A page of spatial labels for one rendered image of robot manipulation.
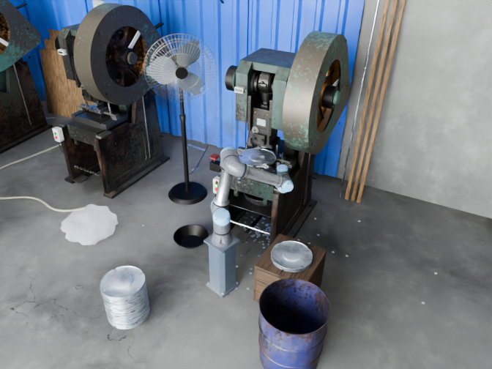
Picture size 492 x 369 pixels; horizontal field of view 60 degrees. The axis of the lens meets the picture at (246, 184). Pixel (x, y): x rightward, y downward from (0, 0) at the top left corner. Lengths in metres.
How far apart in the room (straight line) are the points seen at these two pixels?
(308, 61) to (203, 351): 1.96
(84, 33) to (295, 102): 1.80
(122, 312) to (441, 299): 2.30
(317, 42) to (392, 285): 1.90
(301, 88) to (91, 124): 2.31
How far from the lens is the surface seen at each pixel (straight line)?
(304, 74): 2.69
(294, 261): 2.99
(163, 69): 3.61
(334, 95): 2.99
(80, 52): 3.68
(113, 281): 3.03
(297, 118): 2.71
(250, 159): 3.28
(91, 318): 3.28
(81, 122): 4.42
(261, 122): 3.22
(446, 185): 4.48
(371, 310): 3.32
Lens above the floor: 2.42
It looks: 33 degrees down
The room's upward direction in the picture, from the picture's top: 1 degrees clockwise
